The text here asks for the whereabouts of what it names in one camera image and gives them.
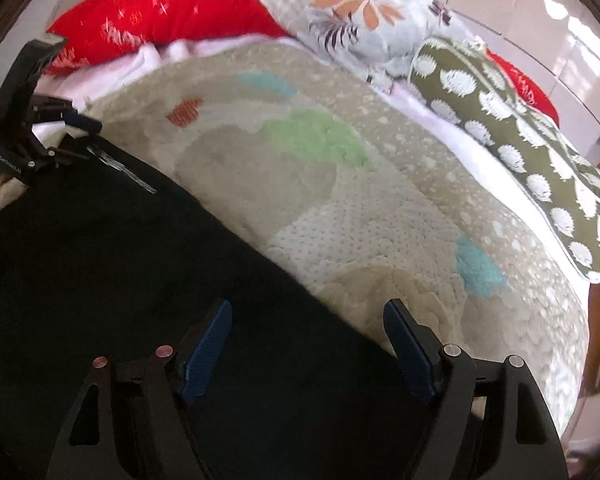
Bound heart patterned quilt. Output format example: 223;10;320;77
86;44;588;429

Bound black pants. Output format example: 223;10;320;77
0;138;432;479

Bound white wardrobe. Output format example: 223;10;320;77
443;0;600;164

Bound green hedgehog bolster pillow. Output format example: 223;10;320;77
407;36;600;284

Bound floral white pillow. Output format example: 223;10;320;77
258;0;483;92

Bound red long pillow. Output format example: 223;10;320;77
46;0;558;120

